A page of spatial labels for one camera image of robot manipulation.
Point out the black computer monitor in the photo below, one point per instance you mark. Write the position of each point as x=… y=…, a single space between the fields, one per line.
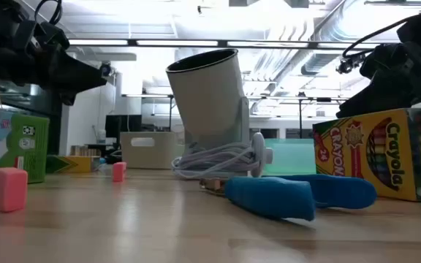
x=123 y=126

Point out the black ceiling camera cluster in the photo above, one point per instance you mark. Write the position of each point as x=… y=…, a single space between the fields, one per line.
x=346 y=65

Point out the white bottle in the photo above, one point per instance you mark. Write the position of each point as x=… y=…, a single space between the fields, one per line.
x=102 y=137

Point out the silver ceiling air duct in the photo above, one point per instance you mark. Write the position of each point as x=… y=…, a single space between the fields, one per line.
x=316 y=62

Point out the long linear ceiling light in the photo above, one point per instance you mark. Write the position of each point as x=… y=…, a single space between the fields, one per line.
x=177 y=42

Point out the teal translucent plastic bin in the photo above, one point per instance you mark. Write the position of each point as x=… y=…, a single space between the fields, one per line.
x=291 y=157

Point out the yellow snack packet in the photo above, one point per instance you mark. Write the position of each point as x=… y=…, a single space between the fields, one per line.
x=13 y=146

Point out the salmon pink eraser block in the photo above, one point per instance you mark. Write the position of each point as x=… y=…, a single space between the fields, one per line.
x=10 y=190
x=119 y=171

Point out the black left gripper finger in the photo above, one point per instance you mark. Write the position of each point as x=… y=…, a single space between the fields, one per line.
x=75 y=78

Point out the wooden block set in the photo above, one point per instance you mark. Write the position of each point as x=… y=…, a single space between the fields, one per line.
x=84 y=151

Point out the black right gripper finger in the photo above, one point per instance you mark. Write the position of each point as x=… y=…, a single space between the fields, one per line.
x=382 y=96

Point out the white spotlight lamp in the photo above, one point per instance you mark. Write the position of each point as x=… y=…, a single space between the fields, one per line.
x=210 y=98

